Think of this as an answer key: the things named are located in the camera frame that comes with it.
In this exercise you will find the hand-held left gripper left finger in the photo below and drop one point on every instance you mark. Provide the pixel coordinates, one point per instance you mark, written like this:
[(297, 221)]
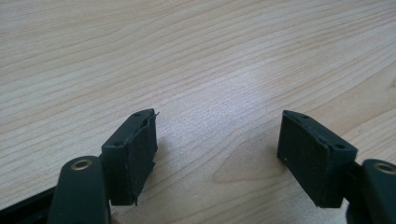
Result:
[(124, 161)]

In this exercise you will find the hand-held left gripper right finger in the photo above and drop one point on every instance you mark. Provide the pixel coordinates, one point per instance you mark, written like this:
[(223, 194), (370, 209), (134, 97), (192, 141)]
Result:
[(308, 155)]

